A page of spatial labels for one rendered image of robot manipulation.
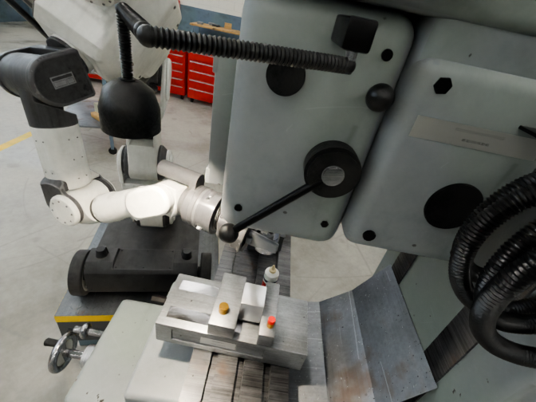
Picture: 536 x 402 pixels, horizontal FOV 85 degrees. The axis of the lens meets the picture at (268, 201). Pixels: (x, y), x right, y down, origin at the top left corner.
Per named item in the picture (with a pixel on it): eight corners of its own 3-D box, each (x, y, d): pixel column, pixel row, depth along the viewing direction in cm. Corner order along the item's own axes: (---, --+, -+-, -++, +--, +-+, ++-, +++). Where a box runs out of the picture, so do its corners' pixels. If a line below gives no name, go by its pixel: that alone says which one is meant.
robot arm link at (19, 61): (13, 121, 63) (-10, 51, 57) (57, 116, 70) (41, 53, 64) (43, 131, 59) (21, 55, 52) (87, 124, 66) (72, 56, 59)
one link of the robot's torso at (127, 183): (136, 207, 151) (120, 135, 114) (177, 210, 155) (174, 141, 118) (131, 233, 141) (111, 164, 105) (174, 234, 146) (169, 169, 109)
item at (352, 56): (333, 72, 24) (350, 14, 22) (325, 59, 31) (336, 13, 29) (361, 78, 25) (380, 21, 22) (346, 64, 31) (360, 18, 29)
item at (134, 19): (116, 16, 30) (114, 0, 30) (130, 17, 31) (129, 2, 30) (138, 49, 19) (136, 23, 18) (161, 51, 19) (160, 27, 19)
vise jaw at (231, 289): (206, 333, 65) (207, 323, 63) (222, 281, 77) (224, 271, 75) (232, 339, 65) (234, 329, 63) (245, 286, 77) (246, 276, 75)
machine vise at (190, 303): (155, 340, 69) (153, 311, 63) (179, 289, 81) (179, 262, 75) (300, 371, 69) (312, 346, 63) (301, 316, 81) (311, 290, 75)
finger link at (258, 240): (276, 254, 57) (247, 241, 58) (279, 241, 55) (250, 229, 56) (273, 258, 55) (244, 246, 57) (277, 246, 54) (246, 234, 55)
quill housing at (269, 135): (214, 230, 45) (240, -26, 27) (236, 169, 62) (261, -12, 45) (333, 253, 46) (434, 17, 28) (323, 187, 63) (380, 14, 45)
